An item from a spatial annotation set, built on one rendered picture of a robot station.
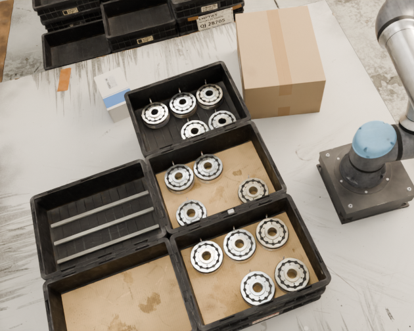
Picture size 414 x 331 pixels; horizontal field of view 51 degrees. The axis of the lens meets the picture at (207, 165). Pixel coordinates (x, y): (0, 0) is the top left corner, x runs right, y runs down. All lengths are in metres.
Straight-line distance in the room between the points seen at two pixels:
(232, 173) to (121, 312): 0.58
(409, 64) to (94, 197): 1.08
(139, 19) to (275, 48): 1.21
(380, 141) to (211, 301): 0.70
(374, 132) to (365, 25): 1.87
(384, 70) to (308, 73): 1.33
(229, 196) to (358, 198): 0.43
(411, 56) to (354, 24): 2.15
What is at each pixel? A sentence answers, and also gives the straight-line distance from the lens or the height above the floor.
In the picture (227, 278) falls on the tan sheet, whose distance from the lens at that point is 1.40.
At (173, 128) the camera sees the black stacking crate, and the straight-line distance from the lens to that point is 1.66.
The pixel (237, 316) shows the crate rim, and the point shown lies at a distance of 1.27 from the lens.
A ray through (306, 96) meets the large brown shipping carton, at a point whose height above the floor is 0.82.
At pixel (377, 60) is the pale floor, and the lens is 3.03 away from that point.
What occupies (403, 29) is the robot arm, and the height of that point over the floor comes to 1.41.
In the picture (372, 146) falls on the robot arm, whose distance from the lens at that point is 1.39.
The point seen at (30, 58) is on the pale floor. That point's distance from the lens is 3.40.
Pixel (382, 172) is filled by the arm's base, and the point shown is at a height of 0.84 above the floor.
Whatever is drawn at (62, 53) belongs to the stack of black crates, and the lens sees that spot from 2.92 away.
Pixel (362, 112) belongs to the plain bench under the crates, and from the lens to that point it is 1.87.
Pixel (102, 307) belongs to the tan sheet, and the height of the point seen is 0.83.
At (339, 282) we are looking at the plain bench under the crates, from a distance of 1.55.
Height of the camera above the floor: 2.18
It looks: 60 degrees down
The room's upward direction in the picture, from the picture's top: 12 degrees counter-clockwise
